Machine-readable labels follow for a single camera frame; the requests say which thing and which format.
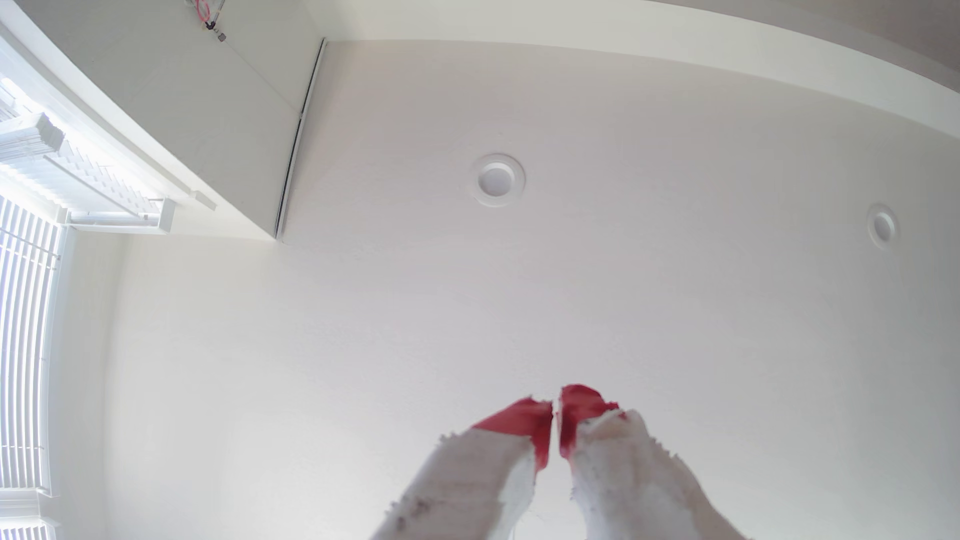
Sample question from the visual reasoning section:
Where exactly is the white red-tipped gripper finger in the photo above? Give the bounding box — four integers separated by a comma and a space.
558, 384, 751, 540
371, 397, 555, 540

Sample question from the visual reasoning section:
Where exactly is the round recessed ceiling light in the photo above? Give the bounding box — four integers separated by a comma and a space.
866, 204, 900, 250
471, 153, 527, 208

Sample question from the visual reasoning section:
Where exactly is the black door track strip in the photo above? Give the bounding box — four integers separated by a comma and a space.
273, 37, 329, 241

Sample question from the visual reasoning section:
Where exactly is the white window blind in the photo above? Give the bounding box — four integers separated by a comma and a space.
0, 75, 178, 235
0, 196, 66, 493

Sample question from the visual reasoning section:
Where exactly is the small red wire fixture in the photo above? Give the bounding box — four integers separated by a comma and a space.
186, 0, 228, 43

